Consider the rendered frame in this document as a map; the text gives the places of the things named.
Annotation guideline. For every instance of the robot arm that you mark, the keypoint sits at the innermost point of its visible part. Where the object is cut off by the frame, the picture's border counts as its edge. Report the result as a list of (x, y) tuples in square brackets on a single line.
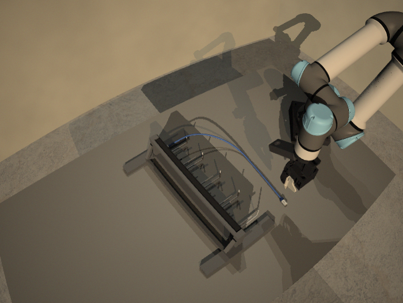
[(325, 113)]

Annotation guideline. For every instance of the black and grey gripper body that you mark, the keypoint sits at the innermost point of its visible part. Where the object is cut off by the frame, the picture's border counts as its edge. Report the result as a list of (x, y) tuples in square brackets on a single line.
[(302, 171)]

